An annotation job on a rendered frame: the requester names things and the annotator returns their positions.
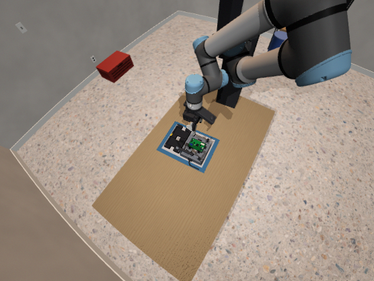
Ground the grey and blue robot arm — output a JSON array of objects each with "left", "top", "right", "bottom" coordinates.
[{"left": 185, "top": 0, "right": 352, "bottom": 124}]

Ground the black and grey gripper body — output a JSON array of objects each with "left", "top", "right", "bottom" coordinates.
[{"left": 183, "top": 101, "right": 202, "bottom": 124}]

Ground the green circuit board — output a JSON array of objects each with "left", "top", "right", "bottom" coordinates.
[{"left": 188, "top": 138, "right": 206, "bottom": 152}]

